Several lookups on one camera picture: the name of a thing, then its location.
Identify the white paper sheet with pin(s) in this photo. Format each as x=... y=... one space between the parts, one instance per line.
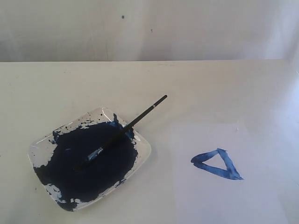
x=221 y=176

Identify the black paintbrush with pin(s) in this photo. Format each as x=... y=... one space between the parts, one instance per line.
x=91 y=157

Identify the white square paint dish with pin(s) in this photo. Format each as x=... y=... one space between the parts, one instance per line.
x=54 y=156

